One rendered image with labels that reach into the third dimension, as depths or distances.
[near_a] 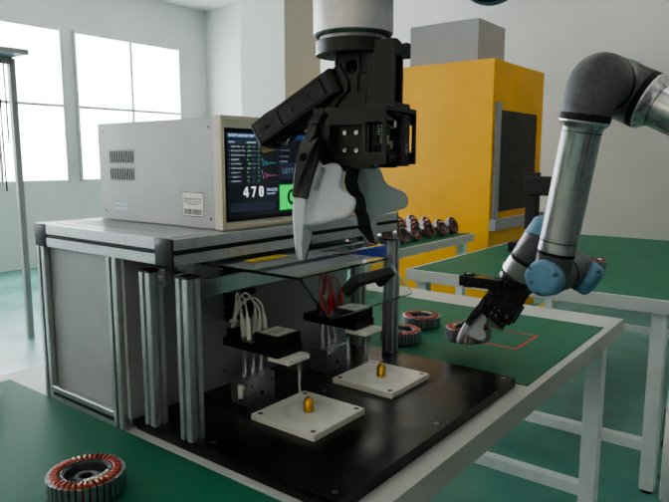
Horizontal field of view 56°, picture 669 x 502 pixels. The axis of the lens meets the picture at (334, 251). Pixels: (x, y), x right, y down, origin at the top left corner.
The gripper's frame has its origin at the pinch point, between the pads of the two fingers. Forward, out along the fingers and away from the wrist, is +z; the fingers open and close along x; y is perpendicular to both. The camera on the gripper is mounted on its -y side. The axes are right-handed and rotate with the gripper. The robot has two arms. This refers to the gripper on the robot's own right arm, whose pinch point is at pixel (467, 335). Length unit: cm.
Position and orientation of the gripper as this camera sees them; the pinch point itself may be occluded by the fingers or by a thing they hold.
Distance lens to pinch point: 162.2
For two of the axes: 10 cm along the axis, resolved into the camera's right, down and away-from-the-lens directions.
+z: -3.9, 8.2, 4.3
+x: 6.1, -1.1, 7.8
